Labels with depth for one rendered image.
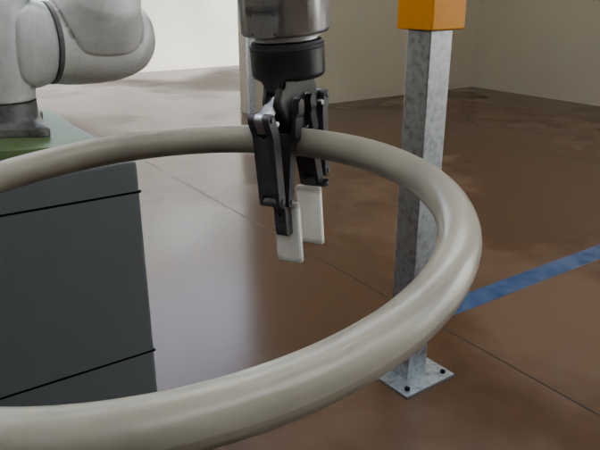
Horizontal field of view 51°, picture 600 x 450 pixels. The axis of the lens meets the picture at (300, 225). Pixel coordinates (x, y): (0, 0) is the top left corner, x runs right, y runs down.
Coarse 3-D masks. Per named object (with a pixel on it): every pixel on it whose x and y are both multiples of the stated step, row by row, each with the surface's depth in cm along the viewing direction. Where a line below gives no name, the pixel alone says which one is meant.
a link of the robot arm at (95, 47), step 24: (72, 0) 114; (96, 0) 114; (120, 0) 116; (72, 24) 115; (96, 24) 116; (120, 24) 118; (144, 24) 126; (72, 48) 117; (96, 48) 119; (120, 48) 122; (144, 48) 127; (72, 72) 120; (96, 72) 123; (120, 72) 126
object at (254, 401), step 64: (192, 128) 69; (0, 192) 62; (448, 192) 47; (448, 256) 38; (384, 320) 32; (448, 320) 36; (192, 384) 29; (256, 384) 28; (320, 384) 29; (0, 448) 26; (64, 448) 26; (128, 448) 27; (192, 448) 27
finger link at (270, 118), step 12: (252, 120) 61; (264, 120) 60; (252, 132) 62; (276, 132) 61; (264, 144) 62; (276, 144) 62; (264, 156) 62; (276, 156) 62; (264, 168) 63; (276, 168) 62; (264, 180) 64; (276, 180) 63; (264, 192) 64; (276, 192) 63; (276, 204) 64
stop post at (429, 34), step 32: (416, 0) 152; (448, 0) 151; (416, 32) 157; (448, 32) 157; (416, 64) 159; (448, 64) 160; (416, 96) 161; (416, 128) 164; (416, 224) 171; (416, 256) 174; (416, 352) 186; (416, 384) 185
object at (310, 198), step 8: (296, 192) 72; (304, 192) 72; (312, 192) 71; (320, 192) 71; (296, 200) 73; (304, 200) 72; (312, 200) 72; (320, 200) 71; (304, 208) 73; (312, 208) 72; (320, 208) 72; (304, 216) 73; (312, 216) 72; (320, 216) 72; (304, 224) 73; (312, 224) 73; (320, 224) 72; (304, 232) 74; (312, 232) 73; (320, 232) 73; (304, 240) 74; (312, 240) 74; (320, 240) 73
